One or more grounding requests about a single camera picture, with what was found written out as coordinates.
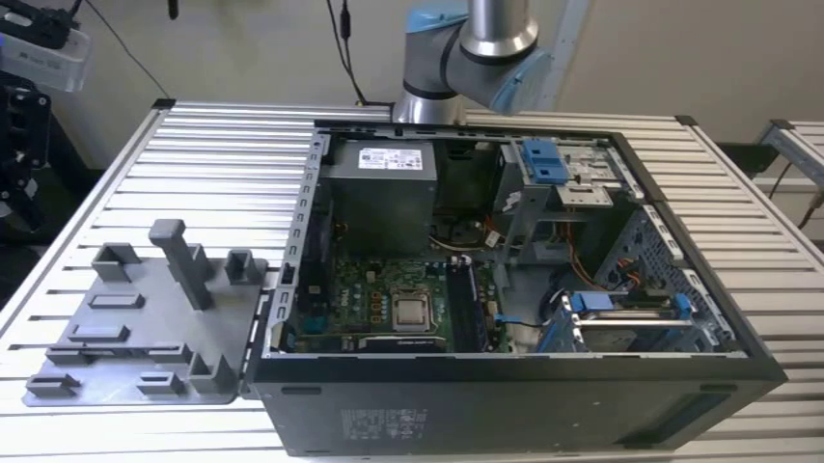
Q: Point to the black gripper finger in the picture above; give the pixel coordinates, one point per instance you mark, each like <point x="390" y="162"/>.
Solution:
<point x="26" y="202"/>

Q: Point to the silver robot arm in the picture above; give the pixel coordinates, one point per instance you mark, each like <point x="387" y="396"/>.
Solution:
<point x="489" y="29"/>

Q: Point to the black RAM slot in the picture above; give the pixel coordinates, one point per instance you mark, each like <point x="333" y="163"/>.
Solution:
<point x="460" y="304"/>

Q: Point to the black table corner cap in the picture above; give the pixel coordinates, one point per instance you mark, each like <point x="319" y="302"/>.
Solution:
<point x="164" y="103"/>
<point x="687" y="120"/>

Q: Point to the grey parts rack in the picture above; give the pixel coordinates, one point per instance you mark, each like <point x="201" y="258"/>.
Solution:
<point x="160" y="308"/>

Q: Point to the short black rod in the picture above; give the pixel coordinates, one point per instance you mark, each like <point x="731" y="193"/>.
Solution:
<point x="172" y="9"/>

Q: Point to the green motherboard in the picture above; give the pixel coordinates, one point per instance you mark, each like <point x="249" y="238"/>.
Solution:
<point x="361" y="289"/>

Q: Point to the grey power supply unit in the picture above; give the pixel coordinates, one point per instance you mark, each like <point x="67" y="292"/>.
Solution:
<point x="379" y="212"/>

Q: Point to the silver CPU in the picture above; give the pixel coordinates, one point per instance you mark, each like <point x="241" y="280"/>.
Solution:
<point x="412" y="313"/>

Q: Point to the black cooler fan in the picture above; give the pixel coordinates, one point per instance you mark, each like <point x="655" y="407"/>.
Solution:
<point x="460" y="234"/>

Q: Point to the black PC case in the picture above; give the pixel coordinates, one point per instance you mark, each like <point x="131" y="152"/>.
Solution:
<point x="450" y="405"/>

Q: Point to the grey metal drive cage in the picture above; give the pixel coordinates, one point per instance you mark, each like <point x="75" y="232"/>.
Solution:
<point x="534" y="212"/>

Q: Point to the blue drive bay latch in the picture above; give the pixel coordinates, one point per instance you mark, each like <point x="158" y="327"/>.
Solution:
<point x="541" y="159"/>

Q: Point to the hard disk in blue carrier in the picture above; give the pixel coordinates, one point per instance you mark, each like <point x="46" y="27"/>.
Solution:
<point x="589" y="303"/>

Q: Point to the metal slat side table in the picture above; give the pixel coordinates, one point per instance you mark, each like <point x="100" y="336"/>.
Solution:
<point x="799" y="140"/>

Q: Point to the black frame post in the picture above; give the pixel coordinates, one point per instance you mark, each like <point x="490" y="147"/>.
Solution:
<point x="67" y="144"/>

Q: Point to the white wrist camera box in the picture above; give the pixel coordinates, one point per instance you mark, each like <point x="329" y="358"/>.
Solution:
<point x="51" y="62"/>

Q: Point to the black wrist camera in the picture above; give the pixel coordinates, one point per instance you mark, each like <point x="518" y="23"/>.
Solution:
<point x="39" y="19"/>

